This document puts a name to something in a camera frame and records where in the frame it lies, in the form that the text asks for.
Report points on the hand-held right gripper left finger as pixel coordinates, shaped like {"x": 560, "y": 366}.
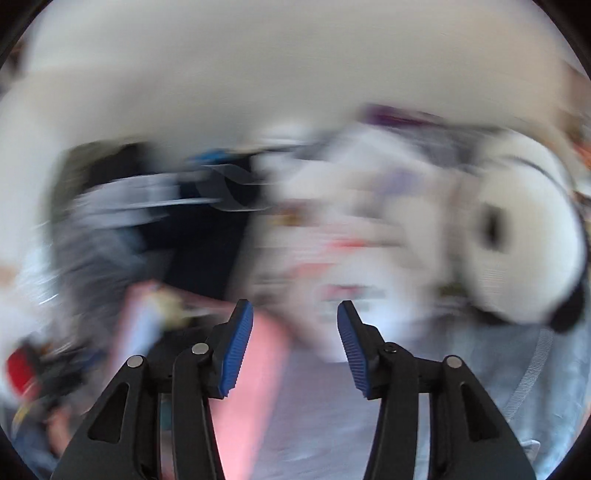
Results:
{"x": 238, "y": 350}

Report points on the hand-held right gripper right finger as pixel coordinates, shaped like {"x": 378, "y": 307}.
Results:
{"x": 353, "y": 355}

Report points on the dark cloth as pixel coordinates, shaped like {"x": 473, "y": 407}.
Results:
{"x": 203, "y": 244}

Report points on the white printed bundle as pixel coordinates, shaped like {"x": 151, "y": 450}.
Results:
{"x": 369, "y": 207}

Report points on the panda plush toy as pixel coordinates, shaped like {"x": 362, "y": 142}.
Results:
{"x": 521, "y": 240}

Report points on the red plastic object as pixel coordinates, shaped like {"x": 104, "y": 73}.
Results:
{"x": 21, "y": 369}

